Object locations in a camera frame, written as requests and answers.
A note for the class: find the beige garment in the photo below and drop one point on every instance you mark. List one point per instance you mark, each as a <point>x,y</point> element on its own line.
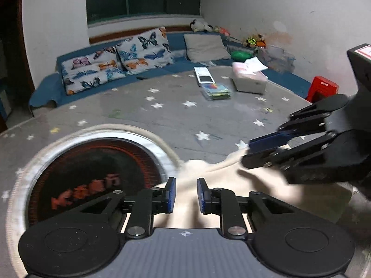
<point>220,175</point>

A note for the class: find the blue sofa cushion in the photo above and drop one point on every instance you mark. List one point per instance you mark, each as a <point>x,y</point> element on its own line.
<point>180,65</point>

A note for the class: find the pink plush toy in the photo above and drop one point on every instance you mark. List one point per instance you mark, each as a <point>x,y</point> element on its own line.
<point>221,31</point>

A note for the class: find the colourful packet stack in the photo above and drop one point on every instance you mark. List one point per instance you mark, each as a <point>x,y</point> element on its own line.
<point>216,91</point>

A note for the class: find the round red electric heater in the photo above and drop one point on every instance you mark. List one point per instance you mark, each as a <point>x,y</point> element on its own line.
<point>87,162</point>

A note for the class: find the clear plastic storage box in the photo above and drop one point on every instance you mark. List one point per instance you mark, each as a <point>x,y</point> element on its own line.
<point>276,58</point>

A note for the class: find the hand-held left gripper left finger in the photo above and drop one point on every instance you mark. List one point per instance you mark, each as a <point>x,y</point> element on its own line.
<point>172,194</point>

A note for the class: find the white paper sheet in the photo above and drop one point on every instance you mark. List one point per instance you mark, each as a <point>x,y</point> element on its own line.
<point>256,63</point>

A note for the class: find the green bag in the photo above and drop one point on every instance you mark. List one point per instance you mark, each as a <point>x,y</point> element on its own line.
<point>242,55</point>

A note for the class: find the pink and white tissue box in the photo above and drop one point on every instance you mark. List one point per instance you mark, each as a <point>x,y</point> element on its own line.
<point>249,79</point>

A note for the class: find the plain grey pillow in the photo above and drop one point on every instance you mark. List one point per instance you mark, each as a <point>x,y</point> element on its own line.
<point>204,47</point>

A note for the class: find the white tablet device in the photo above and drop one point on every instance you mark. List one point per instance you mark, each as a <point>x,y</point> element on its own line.
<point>203,75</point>

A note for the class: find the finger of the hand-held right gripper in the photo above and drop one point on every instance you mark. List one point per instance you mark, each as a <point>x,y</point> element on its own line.
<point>265,141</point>
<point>260,159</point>

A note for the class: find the square butterfly-print pillow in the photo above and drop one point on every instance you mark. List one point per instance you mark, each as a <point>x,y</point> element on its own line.
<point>145,50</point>

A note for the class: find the wide butterfly-print pillow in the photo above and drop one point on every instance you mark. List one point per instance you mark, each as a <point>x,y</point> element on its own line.
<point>89,69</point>

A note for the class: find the white and black plush toy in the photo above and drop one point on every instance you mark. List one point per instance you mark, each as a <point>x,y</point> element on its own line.
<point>200,25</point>

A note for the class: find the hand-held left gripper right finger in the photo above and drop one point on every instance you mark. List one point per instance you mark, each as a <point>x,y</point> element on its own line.
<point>202,197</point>

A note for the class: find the red plastic stool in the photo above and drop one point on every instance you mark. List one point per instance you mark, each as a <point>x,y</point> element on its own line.
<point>321,88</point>

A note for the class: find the grey star-print table cover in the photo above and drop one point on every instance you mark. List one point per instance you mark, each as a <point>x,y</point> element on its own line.
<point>174,121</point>

